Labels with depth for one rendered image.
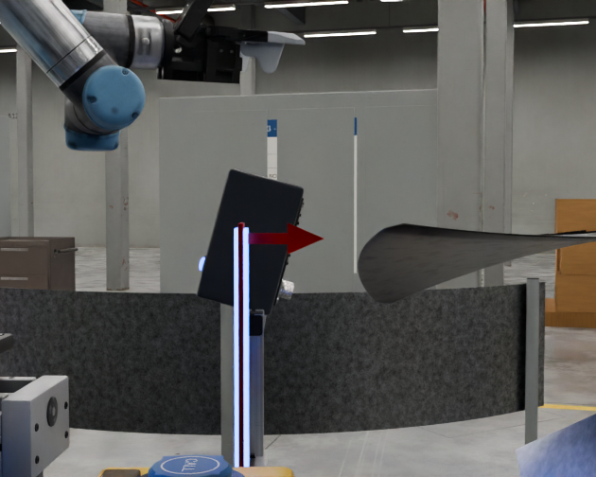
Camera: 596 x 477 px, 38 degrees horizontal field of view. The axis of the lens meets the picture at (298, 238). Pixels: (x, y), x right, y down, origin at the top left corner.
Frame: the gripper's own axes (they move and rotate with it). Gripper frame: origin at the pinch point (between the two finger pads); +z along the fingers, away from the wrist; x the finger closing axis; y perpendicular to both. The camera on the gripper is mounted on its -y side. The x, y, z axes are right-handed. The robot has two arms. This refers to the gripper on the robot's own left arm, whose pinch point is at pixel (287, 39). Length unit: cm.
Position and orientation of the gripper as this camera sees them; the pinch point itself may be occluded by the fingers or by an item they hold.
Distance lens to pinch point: 137.6
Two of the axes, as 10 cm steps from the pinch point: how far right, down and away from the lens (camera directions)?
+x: 3.9, 1.8, -9.0
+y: -0.6, 9.8, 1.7
